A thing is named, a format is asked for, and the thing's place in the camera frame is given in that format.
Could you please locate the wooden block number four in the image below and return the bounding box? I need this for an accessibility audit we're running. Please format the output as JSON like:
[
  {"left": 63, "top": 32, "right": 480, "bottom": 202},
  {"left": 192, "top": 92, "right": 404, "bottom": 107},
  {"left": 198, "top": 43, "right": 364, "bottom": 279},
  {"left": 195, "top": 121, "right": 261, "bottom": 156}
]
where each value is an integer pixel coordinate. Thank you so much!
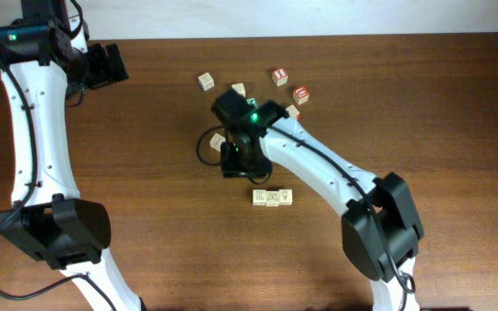
[{"left": 209, "top": 133, "right": 226, "bottom": 152}]

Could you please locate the wooden block number five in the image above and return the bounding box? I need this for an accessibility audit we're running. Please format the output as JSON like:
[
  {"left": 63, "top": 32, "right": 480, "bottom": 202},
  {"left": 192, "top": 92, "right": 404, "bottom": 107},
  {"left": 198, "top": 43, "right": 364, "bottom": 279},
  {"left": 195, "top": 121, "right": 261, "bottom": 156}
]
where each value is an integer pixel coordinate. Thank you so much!
[{"left": 252, "top": 189, "right": 267, "bottom": 206}]

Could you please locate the wooden block pineapple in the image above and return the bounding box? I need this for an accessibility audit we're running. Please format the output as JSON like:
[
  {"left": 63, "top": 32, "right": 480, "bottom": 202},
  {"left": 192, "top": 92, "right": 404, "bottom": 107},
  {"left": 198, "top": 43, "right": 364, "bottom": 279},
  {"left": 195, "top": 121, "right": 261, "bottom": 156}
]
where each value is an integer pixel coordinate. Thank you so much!
[{"left": 265, "top": 191, "right": 280, "bottom": 206}]

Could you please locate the wooden block blue D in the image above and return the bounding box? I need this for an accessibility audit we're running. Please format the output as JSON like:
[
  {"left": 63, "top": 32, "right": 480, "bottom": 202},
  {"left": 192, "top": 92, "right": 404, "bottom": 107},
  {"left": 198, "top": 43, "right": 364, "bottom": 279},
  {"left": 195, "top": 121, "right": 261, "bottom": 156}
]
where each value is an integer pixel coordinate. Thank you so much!
[{"left": 278, "top": 189, "right": 293, "bottom": 206}]

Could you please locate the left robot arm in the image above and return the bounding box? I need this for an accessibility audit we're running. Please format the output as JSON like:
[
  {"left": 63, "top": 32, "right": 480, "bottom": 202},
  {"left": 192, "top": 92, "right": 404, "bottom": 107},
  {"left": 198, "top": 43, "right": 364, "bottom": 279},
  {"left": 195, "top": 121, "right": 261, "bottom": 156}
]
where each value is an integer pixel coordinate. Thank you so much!
[{"left": 0, "top": 0, "right": 144, "bottom": 310}]

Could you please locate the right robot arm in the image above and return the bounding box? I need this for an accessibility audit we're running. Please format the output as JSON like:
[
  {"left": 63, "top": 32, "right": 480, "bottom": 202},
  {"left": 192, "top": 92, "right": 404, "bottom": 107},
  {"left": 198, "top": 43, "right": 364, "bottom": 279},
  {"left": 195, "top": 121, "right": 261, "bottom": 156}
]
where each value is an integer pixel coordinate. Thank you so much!
[{"left": 211, "top": 90, "right": 425, "bottom": 310}]

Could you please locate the wooden block green N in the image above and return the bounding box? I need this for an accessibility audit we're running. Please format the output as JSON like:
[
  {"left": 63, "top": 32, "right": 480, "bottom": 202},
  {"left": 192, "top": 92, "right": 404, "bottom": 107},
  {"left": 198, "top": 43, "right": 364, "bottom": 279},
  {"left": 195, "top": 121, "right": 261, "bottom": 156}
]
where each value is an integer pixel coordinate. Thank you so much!
[{"left": 246, "top": 98, "right": 258, "bottom": 107}]

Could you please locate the wooden block red edge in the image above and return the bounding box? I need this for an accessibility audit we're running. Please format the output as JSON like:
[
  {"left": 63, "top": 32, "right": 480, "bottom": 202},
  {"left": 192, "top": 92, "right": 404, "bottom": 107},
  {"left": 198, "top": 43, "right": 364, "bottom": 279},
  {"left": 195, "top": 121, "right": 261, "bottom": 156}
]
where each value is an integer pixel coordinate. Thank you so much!
[{"left": 285, "top": 105, "right": 300, "bottom": 119}]

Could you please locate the plain wooden block centre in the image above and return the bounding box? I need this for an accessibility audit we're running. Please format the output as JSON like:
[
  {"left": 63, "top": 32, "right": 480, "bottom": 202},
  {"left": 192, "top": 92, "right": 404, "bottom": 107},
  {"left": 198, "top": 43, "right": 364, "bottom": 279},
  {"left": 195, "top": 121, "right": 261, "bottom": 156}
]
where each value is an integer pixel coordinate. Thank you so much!
[{"left": 231, "top": 83, "right": 246, "bottom": 98}]

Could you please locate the wooden block letter K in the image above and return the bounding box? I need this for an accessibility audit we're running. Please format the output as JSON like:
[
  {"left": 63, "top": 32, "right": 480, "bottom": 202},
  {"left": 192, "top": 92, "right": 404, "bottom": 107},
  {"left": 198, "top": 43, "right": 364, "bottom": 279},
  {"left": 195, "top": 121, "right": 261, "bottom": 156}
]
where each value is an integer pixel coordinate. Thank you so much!
[{"left": 197, "top": 73, "right": 214, "bottom": 92}]

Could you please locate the wooden block red U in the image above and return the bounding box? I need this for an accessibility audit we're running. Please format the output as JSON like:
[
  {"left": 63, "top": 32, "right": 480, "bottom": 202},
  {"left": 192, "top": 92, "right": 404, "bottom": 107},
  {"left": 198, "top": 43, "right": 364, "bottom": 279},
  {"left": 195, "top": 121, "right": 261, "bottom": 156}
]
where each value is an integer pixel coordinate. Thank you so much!
[{"left": 292, "top": 86, "right": 310, "bottom": 105}]

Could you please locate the wooden block red I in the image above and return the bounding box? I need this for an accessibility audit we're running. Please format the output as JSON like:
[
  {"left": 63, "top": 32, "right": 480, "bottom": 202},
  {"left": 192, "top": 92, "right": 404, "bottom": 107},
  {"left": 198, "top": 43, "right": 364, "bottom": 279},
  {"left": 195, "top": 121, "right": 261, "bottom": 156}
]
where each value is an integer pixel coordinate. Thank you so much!
[{"left": 271, "top": 67, "right": 289, "bottom": 86}]

